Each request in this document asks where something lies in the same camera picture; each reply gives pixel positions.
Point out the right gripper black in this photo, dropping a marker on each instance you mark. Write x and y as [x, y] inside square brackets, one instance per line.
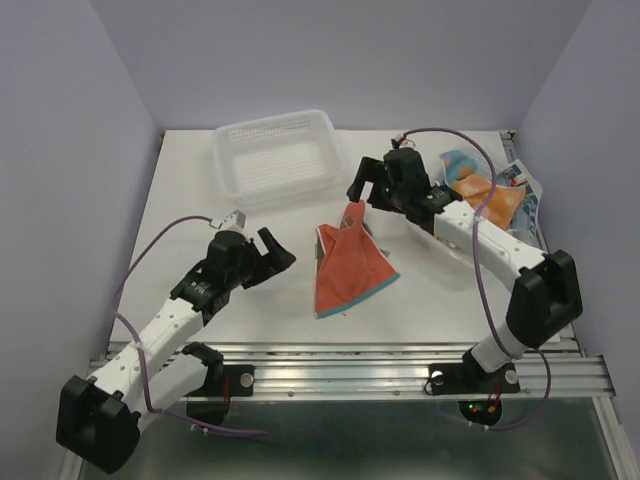
[369, 169]

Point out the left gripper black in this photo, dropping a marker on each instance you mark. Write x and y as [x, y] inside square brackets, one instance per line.
[276, 258]

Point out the red bear towel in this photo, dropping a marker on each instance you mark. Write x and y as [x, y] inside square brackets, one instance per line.
[350, 266]

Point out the orange polka dot towel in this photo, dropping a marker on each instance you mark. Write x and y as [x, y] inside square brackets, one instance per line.
[502, 205]

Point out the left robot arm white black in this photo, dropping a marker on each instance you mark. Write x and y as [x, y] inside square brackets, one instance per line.
[101, 417]

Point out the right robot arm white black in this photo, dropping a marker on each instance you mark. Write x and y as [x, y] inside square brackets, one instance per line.
[544, 287]

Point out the light blue orange towel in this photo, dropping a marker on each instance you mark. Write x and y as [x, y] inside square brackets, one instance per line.
[457, 165]

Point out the white perforated basket left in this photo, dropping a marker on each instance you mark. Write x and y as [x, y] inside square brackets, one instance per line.
[277, 157]

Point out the white perforated basket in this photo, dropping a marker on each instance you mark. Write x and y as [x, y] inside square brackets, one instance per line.
[435, 168]
[277, 157]

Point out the white perforated basket right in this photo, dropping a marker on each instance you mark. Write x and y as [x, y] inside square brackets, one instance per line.
[435, 168]

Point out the blue white patterned towel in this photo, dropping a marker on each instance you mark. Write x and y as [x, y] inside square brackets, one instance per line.
[524, 224]

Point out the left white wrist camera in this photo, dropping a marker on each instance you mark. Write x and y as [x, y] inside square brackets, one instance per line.
[235, 221]

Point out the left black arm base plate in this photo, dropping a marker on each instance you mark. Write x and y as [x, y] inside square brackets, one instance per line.
[229, 381]

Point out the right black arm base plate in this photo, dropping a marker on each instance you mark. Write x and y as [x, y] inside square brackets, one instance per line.
[460, 379]

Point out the aluminium rail frame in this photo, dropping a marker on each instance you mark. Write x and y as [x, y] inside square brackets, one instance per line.
[339, 411]

